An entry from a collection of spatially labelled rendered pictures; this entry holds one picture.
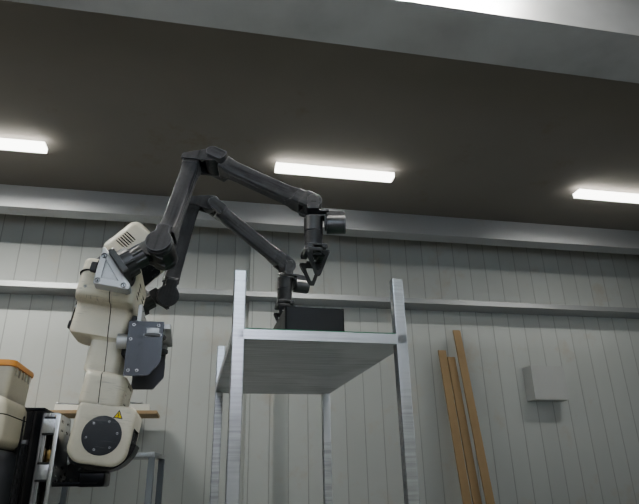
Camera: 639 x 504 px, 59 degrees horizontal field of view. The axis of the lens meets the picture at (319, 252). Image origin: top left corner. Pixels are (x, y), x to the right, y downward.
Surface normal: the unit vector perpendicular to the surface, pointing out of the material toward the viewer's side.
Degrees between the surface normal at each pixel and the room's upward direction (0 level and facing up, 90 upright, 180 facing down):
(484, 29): 180
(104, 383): 90
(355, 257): 90
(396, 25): 180
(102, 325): 90
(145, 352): 90
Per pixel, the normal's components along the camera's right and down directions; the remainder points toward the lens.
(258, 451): 0.20, -0.37
